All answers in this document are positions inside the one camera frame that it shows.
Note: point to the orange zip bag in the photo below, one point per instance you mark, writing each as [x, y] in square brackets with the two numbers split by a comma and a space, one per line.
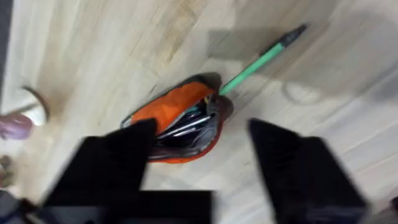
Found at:
[183, 121]

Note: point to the green pen with black cap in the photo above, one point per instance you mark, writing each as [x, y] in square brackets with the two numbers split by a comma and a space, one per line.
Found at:
[264, 57]

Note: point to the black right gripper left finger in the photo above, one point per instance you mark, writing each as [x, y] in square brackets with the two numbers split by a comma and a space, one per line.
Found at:
[105, 165]

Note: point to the tape roll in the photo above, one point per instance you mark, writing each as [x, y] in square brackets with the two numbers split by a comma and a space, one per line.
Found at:
[38, 102]

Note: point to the purple object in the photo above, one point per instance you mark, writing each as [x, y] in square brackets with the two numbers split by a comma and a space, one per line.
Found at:
[15, 126]

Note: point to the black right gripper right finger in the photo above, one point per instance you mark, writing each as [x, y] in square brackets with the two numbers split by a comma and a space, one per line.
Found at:
[304, 180]

